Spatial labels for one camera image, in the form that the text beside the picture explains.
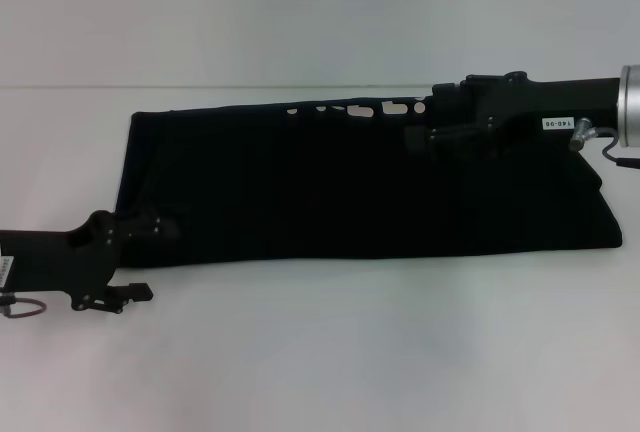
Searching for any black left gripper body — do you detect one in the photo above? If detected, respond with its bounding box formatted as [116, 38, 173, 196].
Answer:
[0, 209, 124, 311]

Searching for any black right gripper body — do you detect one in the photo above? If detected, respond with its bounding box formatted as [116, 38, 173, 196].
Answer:
[464, 70, 623, 159]

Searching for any black t-shirt with white print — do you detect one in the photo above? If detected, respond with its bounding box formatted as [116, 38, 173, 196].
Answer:
[113, 93, 625, 272]

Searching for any left gripper cable with plugs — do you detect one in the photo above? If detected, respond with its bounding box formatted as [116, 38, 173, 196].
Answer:
[0, 293, 47, 319]

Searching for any gripper cable with plugs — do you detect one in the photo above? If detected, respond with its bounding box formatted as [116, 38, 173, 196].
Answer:
[0, 293, 47, 319]
[569, 117, 640, 169]

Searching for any right gripper cable with plugs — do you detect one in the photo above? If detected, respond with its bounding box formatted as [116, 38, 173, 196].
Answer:
[569, 117, 640, 169]

